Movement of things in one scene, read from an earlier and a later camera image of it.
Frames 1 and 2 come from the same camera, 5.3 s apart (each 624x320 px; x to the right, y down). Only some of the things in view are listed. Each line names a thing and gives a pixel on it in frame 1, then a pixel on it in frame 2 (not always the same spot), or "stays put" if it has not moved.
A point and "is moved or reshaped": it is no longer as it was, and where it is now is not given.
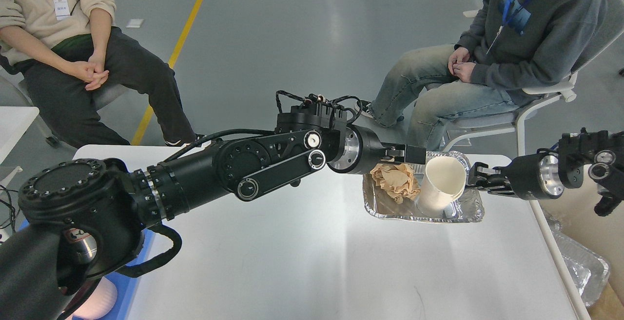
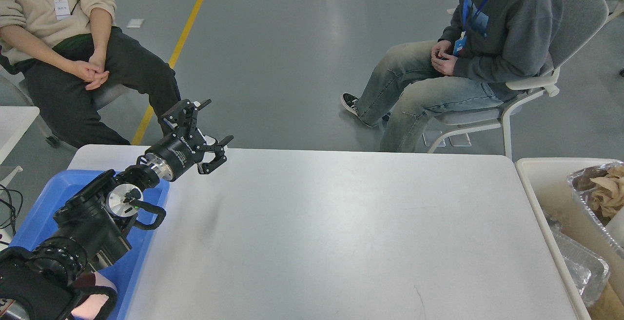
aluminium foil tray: x=468 y=207 to x=614 y=244
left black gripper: x=363 y=151 to x=167 y=158
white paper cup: x=443 y=182 to x=615 y=228
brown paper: x=397 y=180 is moved or reshaped
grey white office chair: x=613 y=26 to x=585 y=12
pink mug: x=100 y=303 stays put
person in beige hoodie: x=57 y=29 stays put
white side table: x=14 y=120 stays put
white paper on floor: x=135 y=23 stays put
